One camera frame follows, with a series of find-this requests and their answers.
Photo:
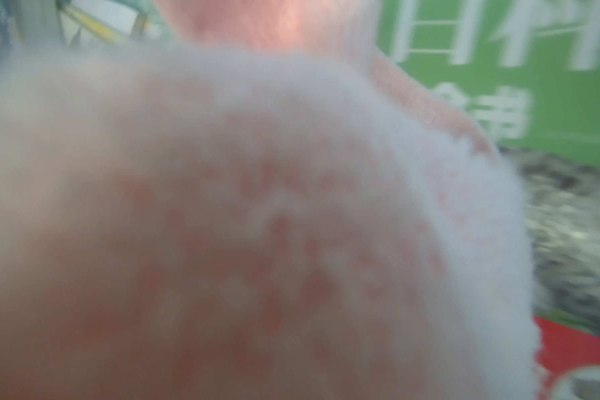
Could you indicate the pink cloth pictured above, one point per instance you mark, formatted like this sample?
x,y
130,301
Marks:
x,y
266,210

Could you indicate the green red dinosaur book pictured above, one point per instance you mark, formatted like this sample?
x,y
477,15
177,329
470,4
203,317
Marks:
x,y
529,72

